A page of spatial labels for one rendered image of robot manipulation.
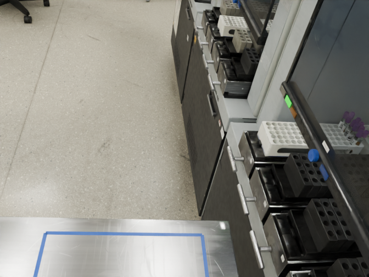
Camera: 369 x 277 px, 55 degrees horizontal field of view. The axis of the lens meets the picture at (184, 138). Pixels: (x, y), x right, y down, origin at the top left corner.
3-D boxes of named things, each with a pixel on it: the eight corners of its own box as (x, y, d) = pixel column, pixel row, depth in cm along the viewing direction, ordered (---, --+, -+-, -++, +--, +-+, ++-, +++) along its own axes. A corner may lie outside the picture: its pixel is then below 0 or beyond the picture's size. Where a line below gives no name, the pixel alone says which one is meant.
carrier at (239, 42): (242, 55, 142) (246, 42, 138) (238, 55, 142) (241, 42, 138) (236, 41, 150) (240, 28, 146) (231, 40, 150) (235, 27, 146)
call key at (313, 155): (311, 155, 83) (316, 146, 81) (315, 164, 81) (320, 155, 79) (306, 155, 83) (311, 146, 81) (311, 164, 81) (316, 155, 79)
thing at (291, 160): (303, 200, 92) (313, 186, 88) (296, 200, 92) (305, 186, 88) (289, 166, 100) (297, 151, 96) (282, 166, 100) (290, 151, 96)
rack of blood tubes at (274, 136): (341, 138, 116) (350, 124, 112) (355, 161, 109) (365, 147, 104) (255, 135, 110) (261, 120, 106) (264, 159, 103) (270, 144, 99)
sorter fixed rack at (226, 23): (277, 33, 166) (281, 20, 162) (284, 44, 159) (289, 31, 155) (216, 27, 161) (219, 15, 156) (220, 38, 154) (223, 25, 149)
